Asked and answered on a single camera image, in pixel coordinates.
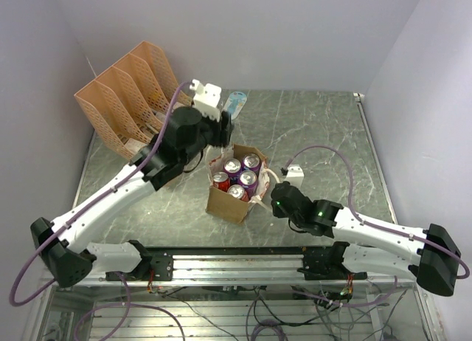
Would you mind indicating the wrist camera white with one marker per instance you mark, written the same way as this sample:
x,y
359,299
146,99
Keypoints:
x,y
294,175
206,99

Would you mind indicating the red soda can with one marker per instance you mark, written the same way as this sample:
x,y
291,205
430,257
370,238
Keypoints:
x,y
238,192
221,181

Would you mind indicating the white red box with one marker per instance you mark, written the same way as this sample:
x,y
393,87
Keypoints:
x,y
134,146

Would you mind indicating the orange plastic file organizer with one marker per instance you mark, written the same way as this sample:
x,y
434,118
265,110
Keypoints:
x,y
130,99

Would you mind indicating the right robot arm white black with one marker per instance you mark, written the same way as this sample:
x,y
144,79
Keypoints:
x,y
430,257

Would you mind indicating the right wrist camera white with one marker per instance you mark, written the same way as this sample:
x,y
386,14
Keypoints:
x,y
294,175

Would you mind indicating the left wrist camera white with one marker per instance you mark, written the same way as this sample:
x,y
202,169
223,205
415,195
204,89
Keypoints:
x,y
206,99

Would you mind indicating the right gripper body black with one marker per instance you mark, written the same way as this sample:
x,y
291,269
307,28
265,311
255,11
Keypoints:
x,y
279,212

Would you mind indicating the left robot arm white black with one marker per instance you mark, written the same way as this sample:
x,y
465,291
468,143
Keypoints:
x,y
74,231

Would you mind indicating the canvas bag brown printed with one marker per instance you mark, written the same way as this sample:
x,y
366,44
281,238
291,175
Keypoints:
x,y
222,205

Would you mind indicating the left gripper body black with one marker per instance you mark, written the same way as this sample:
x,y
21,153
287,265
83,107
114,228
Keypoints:
x,y
211,133

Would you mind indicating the aluminium mounting rail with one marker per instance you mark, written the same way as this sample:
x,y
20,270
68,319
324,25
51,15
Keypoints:
x,y
228,265

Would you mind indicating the purple soda can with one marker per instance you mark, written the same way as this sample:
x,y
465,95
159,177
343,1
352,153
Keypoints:
x,y
251,162
232,167
248,180

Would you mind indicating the blue white blister pack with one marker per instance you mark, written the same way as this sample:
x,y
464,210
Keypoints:
x,y
235,103

